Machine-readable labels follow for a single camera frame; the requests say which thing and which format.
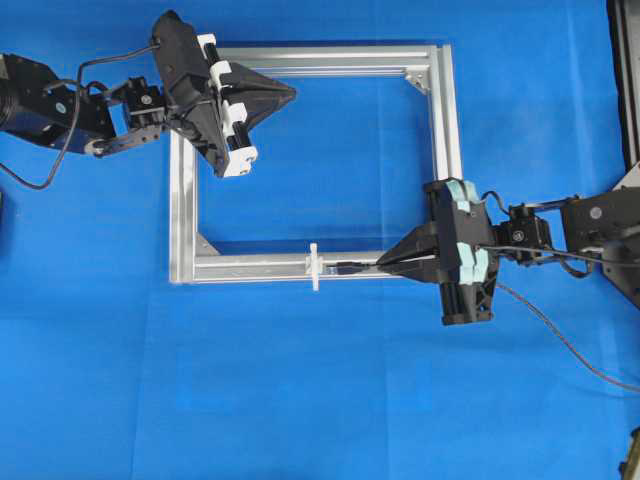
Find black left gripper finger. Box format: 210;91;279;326
228;94;296;131
223;62;297;100

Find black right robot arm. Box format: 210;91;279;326
376;178;639;325

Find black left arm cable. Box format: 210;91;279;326
0;42;164;191

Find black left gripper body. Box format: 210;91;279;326
148;9;260;179

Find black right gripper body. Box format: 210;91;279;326
423;178;498;326

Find black USB cable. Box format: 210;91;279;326
335;252;640;396

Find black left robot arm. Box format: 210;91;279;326
1;10;296;178

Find white zip tie loop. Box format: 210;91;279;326
305;243;324;292

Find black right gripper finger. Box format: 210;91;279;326
377;222;439;264
378;255;443;284

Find black frame at right edge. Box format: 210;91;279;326
606;0;639;171

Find aluminium extrusion frame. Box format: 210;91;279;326
169;44;463;285

